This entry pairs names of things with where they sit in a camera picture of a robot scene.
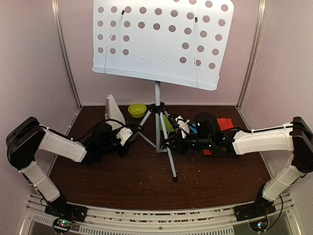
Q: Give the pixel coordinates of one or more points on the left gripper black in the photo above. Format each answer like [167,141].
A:
[122,152]

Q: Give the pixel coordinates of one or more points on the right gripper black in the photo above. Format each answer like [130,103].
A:
[179,147]

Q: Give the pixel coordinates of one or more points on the red sheet music paper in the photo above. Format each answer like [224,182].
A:
[224,124]

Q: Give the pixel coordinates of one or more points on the white perforated music stand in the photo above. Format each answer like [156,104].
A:
[178,42]

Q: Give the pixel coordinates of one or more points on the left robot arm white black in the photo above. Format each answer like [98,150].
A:
[30,136]

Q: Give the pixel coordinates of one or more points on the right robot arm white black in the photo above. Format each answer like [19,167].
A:
[294,136]

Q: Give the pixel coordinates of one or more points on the green plastic plate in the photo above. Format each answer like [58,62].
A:
[168,125]

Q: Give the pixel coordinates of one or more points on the blue sheet music paper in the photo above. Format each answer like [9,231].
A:
[193,128]

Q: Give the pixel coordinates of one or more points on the grey metronome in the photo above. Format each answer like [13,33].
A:
[112,110]

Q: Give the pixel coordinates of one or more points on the green plastic bowl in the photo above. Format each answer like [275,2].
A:
[137,110]

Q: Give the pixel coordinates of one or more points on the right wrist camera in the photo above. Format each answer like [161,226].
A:
[178,123]

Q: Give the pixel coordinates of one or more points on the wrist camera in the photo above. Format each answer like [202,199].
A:
[178,123]
[123,135]

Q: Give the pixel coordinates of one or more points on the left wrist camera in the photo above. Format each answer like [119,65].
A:
[123,135]

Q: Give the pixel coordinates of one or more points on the aluminium front rail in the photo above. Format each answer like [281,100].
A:
[206,221]

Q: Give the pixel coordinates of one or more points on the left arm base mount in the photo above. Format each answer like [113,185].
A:
[66,217]

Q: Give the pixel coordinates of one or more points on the right aluminium frame post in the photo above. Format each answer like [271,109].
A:
[255,48]

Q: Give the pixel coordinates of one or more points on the aluminium frame post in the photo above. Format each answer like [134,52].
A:
[255,48]
[65,58]

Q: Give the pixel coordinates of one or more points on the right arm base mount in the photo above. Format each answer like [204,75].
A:
[257,216]

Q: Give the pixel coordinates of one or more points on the left aluminium frame post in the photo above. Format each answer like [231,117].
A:
[65,58]

